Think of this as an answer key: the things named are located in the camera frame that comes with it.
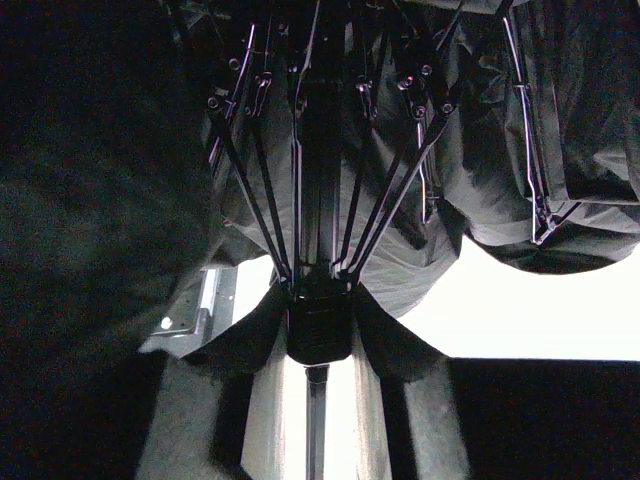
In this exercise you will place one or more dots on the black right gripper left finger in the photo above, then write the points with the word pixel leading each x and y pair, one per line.
pixel 245 347

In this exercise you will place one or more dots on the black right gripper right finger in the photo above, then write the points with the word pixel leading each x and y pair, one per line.
pixel 393 350

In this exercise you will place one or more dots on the beige folding umbrella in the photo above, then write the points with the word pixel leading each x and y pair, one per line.
pixel 321 146

